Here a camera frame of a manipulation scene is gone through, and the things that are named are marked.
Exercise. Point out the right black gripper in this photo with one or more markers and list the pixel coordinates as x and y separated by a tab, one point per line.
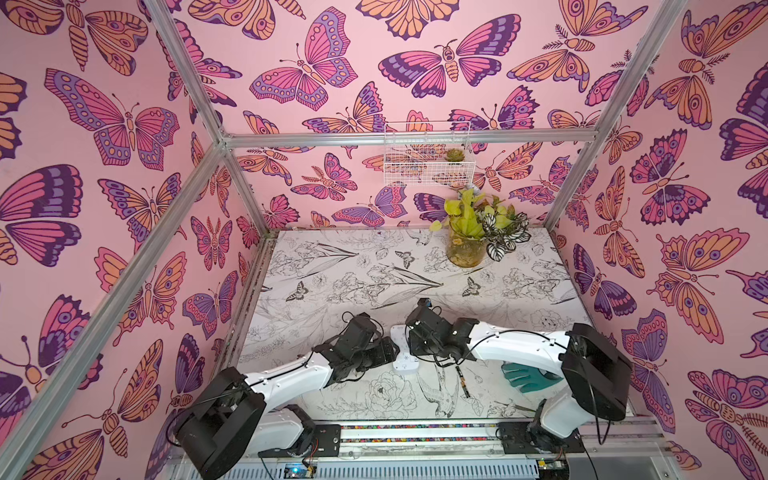
414	327

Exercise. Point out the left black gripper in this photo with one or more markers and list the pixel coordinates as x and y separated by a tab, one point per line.
384	353

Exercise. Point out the white digital alarm clock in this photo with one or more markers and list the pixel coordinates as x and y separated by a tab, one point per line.
405	363

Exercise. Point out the black gold AAA battery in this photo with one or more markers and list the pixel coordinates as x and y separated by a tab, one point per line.
462	383

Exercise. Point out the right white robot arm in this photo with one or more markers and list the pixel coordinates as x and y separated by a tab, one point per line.
596	374

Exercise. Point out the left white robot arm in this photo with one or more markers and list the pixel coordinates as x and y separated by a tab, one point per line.
241	413

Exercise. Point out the green rubber glove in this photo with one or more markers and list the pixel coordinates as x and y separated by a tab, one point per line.
529	379

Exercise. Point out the glass vase with plants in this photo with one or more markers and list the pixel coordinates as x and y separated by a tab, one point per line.
479	228

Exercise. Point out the small succulent in basket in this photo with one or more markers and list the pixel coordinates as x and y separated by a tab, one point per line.
455	155

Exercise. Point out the front mounting rail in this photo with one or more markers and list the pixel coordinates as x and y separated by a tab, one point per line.
462	449

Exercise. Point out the white wire basket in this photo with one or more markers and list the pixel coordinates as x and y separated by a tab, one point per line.
417	158

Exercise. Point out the aluminium frame structure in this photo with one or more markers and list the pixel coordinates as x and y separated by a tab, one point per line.
47	407

